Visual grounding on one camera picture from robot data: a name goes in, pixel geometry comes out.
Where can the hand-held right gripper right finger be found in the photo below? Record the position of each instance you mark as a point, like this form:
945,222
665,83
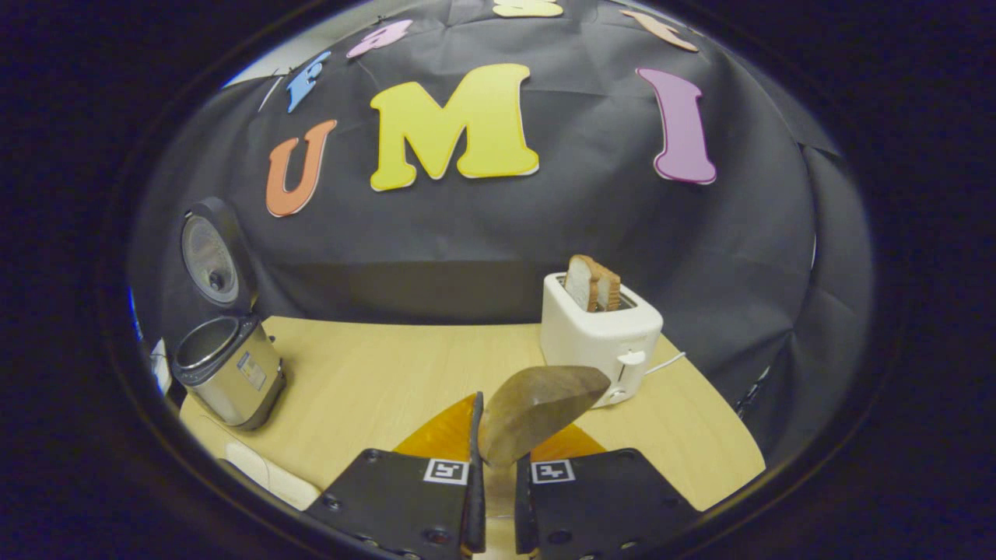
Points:
599,505

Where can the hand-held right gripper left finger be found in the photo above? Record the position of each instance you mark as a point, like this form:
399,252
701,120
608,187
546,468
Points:
405,505

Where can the wooden spoon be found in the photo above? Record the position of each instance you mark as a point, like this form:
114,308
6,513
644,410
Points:
537,408

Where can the grey rice cooker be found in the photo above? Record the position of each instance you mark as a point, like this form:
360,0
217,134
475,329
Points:
233,373

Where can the white toaster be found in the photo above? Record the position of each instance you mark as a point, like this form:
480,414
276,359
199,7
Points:
591,342

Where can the white side table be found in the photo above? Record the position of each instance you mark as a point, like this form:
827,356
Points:
161,365

